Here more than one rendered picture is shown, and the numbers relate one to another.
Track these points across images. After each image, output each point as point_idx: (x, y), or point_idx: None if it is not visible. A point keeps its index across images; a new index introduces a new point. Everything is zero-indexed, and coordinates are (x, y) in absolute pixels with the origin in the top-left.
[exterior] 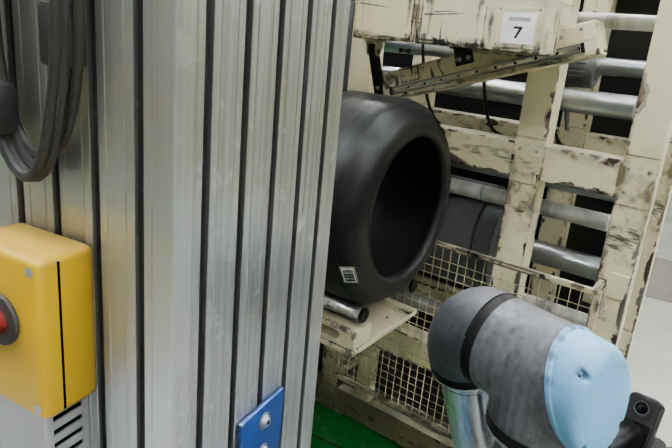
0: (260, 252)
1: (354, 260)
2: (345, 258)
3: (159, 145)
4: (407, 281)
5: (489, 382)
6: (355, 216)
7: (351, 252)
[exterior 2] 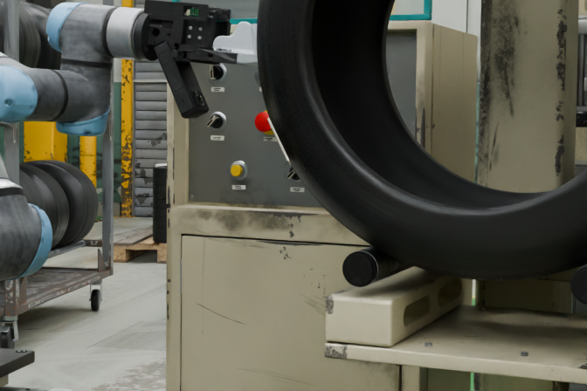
0: None
1: (278, 108)
2: (271, 104)
3: None
4: (504, 236)
5: None
6: (268, 12)
7: (271, 89)
